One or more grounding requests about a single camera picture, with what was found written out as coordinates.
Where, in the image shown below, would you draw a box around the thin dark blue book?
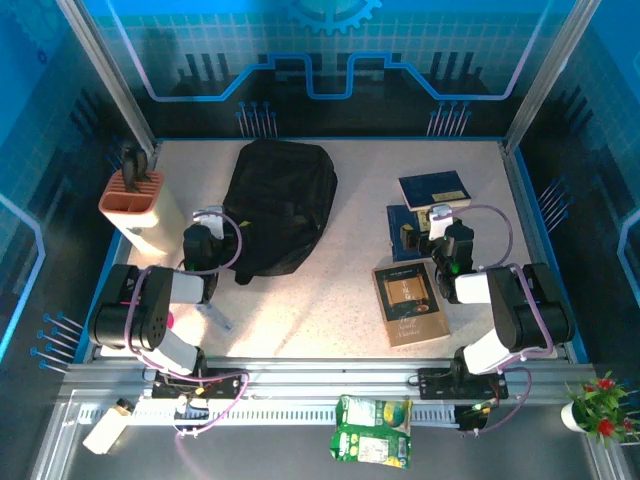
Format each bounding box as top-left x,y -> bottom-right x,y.
386,203 -> 434,264

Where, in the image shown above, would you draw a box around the blue book with gold label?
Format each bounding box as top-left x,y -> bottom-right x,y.
397,170 -> 472,213

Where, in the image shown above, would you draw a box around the brown cover book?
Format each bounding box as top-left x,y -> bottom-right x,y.
372,260 -> 451,350

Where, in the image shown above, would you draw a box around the black backpack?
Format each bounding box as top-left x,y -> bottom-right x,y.
222,138 -> 340,286

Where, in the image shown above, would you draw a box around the green snack bag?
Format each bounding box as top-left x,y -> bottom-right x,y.
329,394 -> 414,470

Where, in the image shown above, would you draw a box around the cream utensil holder terracotta top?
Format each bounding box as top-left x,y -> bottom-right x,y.
98,169 -> 187,256

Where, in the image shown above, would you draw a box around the clear plastic ruler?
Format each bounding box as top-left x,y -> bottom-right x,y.
197,301 -> 234,334

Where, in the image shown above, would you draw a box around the black controller box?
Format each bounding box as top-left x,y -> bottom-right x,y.
456,403 -> 495,432

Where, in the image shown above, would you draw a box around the white plastic bottle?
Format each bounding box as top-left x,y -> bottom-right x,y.
82,398 -> 135,456

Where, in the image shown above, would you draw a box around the potted plant red flowers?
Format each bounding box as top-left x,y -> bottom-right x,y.
559,370 -> 640,449

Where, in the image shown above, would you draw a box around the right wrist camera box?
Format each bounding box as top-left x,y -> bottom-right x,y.
427,203 -> 454,239

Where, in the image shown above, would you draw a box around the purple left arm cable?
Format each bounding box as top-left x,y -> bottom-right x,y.
124,209 -> 251,480

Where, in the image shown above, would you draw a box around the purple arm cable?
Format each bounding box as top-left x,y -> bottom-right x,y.
124,209 -> 251,480
439,203 -> 557,437

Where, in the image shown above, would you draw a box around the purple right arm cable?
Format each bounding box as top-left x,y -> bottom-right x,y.
439,203 -> 557,437

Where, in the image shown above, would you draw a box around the black utensil handles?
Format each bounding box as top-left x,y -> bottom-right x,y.
121,141 -> 154,194

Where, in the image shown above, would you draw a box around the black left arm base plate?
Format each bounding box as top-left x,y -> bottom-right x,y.
151,367 -> 245,401

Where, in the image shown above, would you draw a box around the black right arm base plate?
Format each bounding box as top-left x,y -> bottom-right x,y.
416,367 -> 510,401

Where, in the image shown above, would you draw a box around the aluminium mounting rail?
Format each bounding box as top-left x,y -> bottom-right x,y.
58,355 -> 597,401

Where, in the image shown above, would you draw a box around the white slotted cable duct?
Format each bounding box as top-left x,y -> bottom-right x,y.
77,399 -> 459,427

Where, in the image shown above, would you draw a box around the aluminium frame post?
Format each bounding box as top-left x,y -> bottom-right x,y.
55,0 -> 157,156
503,0 -> 604,151

